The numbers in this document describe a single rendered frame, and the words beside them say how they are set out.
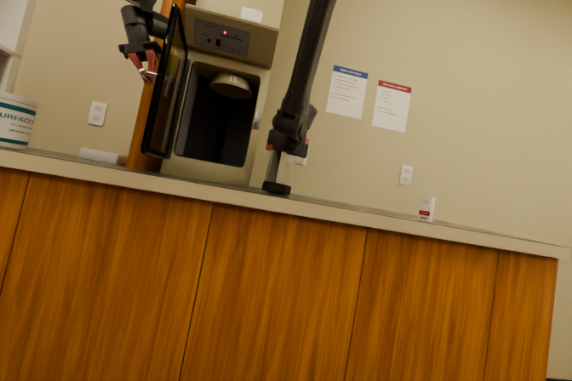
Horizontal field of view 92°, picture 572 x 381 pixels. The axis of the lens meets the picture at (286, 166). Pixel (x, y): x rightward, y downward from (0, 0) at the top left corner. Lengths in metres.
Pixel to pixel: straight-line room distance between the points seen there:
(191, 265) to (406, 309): 0.64
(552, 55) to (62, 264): 2.73
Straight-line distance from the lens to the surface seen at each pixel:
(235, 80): 1.13
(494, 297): 1.16
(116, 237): 0.84
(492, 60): 2.25
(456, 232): 0.99
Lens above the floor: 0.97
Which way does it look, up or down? 4 degrees up
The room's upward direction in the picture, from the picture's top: 10 degrees clockwise
